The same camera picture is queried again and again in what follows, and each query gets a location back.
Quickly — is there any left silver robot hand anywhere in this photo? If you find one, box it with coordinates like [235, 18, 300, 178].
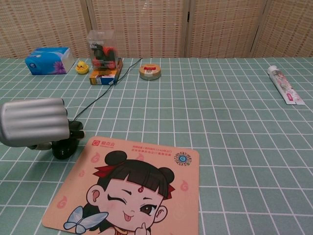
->
[0, 98, 85, 150]

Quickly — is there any black computer mouse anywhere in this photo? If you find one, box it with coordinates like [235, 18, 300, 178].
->
[51, 138, 80, 160]

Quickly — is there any cartoon girl mouse pad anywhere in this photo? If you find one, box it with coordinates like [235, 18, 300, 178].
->
[41, 136, 200, 235]

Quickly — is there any blue tissue pack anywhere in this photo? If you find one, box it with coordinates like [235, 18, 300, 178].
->
[24, 47, 76, 75]

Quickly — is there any yellow rubber duck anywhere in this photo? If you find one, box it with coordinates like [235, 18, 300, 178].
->
[75, 60, 89, 74]

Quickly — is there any orange blue carton box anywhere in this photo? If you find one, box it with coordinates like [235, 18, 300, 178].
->
[89, 57, 123, 86]

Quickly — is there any clear plastic box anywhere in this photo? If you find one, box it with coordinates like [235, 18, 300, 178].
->
[88, 29, 116, 71]

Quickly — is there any round gold tin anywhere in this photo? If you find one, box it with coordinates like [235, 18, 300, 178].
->
[139, 64, 162, 81]

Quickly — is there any bamboo folding screen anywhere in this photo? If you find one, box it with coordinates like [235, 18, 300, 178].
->
[0, 0, 313, 59]

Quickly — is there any green grid tablecloth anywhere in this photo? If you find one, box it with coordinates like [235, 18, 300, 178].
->
[0, 57, 313, 235]

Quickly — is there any white floral toothpaste tube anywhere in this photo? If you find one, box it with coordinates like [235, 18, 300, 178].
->
[267, 65, 306, 106]

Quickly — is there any black cable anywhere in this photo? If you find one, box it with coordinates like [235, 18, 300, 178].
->
[72, 58, 143, 122]

